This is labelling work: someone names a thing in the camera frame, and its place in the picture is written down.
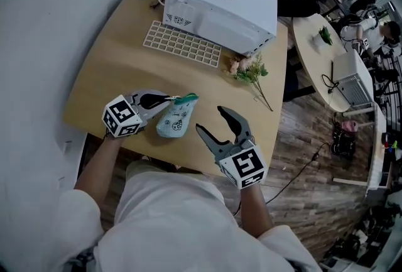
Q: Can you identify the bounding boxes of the white microwave with perforated back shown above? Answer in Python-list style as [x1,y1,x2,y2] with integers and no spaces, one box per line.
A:
[332,49,374,108]

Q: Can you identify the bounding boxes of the white microwave oven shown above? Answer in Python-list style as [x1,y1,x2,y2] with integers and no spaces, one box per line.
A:
[162,0,279,57]

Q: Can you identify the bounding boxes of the black office chair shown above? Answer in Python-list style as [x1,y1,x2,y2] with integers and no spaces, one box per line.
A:
[276,0,327,18]

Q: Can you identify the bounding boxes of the round white table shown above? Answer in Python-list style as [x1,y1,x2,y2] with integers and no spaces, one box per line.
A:
[291,13,352,113]

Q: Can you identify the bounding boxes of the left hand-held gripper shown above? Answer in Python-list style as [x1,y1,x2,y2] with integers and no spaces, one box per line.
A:
[101,89,173,139]

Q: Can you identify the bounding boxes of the artificial pink flower bouquet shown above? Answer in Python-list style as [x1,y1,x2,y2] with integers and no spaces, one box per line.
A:
[223,52,274,112]

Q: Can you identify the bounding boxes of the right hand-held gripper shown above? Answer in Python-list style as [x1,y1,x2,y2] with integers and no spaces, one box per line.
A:
[195,105,268,191]

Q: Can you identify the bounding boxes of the light blue printed pouch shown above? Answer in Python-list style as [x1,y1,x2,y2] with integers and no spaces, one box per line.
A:
[156,93,200,139]

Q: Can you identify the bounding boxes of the person's white shirt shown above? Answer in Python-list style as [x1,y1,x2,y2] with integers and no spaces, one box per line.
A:
[46,170,324,272]

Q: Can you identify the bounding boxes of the white plastic grid rack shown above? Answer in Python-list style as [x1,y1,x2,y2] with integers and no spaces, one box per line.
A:
[143,20,222,68]

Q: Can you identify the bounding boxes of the person's left forearm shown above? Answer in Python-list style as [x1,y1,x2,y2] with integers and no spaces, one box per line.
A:
[73,134,125,202]

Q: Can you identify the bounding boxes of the person's right forearm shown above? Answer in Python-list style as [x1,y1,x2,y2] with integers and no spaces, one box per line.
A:
[240,182,274,239]

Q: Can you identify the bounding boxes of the person's beige shorts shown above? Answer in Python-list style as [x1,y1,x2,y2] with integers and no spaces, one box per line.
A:
[125,160,205,176]

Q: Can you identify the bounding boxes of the long black floor cable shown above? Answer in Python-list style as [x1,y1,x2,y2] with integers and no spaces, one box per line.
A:
[265,141,330,204]

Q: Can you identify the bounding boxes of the black microwave power cord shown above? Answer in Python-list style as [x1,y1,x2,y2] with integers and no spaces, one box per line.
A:
[321,62,340,95]

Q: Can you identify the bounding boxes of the small potted green plant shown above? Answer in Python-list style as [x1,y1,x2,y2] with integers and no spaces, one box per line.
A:
[312,25,334,53]

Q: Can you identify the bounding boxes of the long white table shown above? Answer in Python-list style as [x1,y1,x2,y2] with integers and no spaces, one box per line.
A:
[332,101,402,192]

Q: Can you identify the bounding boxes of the pink bag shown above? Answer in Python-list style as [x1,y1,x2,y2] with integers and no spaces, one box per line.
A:
[341,119,359,134]

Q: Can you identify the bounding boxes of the black metal rack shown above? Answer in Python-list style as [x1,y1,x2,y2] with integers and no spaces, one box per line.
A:
[373,53,402,114]

